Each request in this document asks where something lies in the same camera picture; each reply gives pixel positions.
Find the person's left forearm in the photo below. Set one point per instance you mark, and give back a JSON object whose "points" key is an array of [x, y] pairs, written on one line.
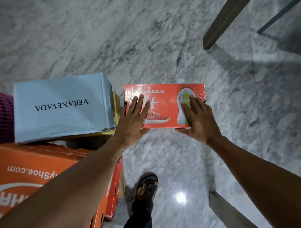
{"points": [[58, 195]]}

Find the person's right forearm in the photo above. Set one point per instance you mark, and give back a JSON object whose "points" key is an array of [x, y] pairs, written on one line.
{"points": [[258, 180]]}

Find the orange Dr.Osha shoe box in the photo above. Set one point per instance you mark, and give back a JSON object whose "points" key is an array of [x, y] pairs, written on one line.
{"points": [[28, 169]]}

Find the black trousers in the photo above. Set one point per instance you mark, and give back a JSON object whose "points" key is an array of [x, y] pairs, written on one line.
{"points": [[141, 218]]}

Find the person's right hand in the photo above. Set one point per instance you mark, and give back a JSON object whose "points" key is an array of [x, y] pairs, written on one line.
{"points": [[203, 124]]}

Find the thin dark metal bar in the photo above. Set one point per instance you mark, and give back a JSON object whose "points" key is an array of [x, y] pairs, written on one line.
{"points": [[275, 16]]}

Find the red Skechers GoWalk shoe box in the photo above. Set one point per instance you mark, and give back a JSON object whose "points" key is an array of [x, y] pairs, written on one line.
{"points": [[164, 101]]}

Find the purple plastic basket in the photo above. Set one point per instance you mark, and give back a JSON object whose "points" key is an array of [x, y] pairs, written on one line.
{"points": [[5, 117]]}

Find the red Nike shoe box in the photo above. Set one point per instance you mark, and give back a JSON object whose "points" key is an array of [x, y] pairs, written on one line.
{"points": [[114, 188]]}

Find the person's left foot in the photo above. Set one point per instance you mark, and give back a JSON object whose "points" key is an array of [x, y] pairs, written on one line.
{"points": [[141, 190]]}

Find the person's left hand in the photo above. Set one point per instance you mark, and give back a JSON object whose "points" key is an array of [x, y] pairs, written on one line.
{"points": [[131, 126]]}

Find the yellow shoebox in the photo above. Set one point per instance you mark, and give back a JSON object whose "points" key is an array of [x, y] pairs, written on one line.
{"points": [[116, 110]]}

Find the light blue Veranevada box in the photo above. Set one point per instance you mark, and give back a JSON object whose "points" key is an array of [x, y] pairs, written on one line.
{"points": [[61, 105]]}

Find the black sandal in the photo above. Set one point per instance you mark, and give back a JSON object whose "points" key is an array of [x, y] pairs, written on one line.
{"points": [[148, 176]]}

